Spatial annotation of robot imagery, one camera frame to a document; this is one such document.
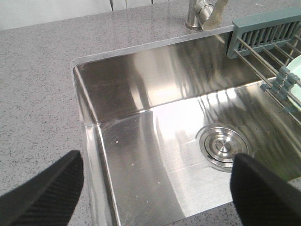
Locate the stainless steel sink basin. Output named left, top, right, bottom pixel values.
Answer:
left=71, top=33, right=301, bottom=226

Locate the grey sink dish rack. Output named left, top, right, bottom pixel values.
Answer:
left=227, top=7, right=301, bottom=124

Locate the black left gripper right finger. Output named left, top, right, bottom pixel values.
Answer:
left=230, top=153, right=301, bottom=226

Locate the stainless steel faucet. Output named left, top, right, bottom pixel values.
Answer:
left=185, top=0, right=228, bottom=31

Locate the light green round plate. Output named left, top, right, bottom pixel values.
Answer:
left=286, top=56, right=301, bottom=101

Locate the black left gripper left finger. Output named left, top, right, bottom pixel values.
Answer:
left=0, top=150, right=84, bottom=226

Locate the metal sink drain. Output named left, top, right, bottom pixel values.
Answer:
left=196, top=123, right=250, bottom=172

